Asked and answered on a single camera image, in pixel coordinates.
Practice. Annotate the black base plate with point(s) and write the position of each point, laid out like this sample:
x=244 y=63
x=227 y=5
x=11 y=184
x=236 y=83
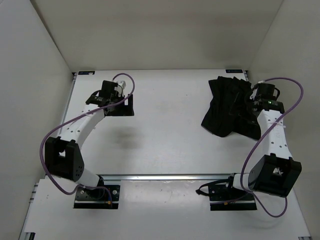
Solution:
x=97 y=198
x=223 y=197

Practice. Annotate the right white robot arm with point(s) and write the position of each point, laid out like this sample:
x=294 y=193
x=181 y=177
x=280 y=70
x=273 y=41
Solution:
x=276 y=172

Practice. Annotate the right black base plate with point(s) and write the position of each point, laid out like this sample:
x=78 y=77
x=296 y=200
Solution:
x=223 y=197

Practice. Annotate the blue label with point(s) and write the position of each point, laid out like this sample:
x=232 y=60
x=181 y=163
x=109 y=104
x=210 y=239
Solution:
x=234 y=71
x=83 y=73

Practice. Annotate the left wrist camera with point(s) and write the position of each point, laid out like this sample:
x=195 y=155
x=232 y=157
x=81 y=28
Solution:
x=120 y=87

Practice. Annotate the left blue label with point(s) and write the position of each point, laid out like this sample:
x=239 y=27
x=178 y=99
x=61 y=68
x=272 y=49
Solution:
x=83 y=73

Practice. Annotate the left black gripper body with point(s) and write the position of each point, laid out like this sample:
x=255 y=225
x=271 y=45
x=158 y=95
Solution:
x=118 y=99

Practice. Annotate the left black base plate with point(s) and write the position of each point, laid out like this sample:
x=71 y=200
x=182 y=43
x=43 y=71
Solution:
x=97 y=198

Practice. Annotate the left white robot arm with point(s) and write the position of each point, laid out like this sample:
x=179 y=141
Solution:
x=62 y=154

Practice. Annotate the right blue label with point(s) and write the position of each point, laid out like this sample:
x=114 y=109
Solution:
x=234 y=71

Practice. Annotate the aluminium rail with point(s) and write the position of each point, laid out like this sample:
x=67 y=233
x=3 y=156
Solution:
x=164 y=177

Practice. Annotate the black skirt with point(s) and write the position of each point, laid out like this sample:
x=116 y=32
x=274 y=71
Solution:
x=227 y=111

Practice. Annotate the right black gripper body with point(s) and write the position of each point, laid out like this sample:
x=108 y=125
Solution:
x=251 y=101

